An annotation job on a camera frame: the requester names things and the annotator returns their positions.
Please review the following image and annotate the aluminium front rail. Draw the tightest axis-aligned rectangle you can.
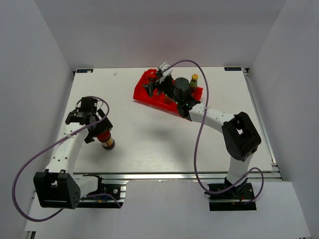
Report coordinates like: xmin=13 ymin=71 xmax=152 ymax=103
xmin=71 ymin=171 xmax=282 ymax=184

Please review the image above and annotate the blue table corner label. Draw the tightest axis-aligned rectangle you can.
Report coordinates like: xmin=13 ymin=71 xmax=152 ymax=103
xmin=76 ymin=69 xmax=93 ymax=74
xmin=224 ymin=67 xmax=242 ymax=71

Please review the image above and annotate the blue table corner label left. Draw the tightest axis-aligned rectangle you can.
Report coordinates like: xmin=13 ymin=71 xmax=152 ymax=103
xmin=76 ymin=69 xmax=93 ymax=74

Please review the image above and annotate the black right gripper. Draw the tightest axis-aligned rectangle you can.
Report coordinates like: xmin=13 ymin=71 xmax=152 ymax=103
xmin=142 ymin=75 xmax=181 ymax=106

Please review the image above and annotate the aluminium right side rail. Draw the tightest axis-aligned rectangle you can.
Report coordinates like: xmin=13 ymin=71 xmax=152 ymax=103
xmin=242 ymin=68 xmax=282 ymax=180

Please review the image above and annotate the blue table corner label right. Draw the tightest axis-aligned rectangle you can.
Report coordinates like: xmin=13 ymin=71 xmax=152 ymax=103
xmin=224 ymin=67 xmax=242 ymax=71

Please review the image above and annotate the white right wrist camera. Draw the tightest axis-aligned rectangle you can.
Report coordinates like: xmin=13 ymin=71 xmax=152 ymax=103
xmin=156 ymin=62 xmax=172 ymax=84

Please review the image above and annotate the red three-compartment plastic bin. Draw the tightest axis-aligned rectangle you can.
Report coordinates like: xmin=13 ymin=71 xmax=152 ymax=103
xmin=133 ymin=68 xmax=203 ymax=114

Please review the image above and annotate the red lid sauce jar front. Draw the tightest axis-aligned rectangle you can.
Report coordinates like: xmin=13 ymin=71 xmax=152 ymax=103
xmin=146 ymin=68 xmax=158 ymax=82

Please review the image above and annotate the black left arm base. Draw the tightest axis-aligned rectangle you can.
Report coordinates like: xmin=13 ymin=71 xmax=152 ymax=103
xmin=77 ymin=177 xmax=126 ymax=209

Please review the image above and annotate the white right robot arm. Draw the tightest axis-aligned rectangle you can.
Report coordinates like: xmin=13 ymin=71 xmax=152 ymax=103
xmin=143 ymin=70 xmax=261 ymax=199

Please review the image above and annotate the yellow cap sauce bottle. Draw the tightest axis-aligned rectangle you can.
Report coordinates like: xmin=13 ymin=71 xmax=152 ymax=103
xmin=189 ymin=74 xmax=198 ymax=93

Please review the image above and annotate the aluminium rail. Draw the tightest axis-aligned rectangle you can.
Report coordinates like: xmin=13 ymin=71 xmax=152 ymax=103
xmin=71 ymin=171 xmax=282 ymax=184
xmin=242 ymin=68 xmax=282 ymax=180

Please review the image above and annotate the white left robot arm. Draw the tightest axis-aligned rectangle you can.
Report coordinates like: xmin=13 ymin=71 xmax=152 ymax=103
xmin=33 ymin=96 xmax=115 ymax=209

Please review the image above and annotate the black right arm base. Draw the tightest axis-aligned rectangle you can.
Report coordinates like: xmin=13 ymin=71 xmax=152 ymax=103
xmin=204 ymin=183 xmax=257 ymax=212

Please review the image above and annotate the red lid sauce jar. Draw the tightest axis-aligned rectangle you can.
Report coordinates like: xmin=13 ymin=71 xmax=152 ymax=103
xmin=146 ymin=68 xmax=158 ymax=82
xmin=97 ymin=131 xmax=115 ymax=150

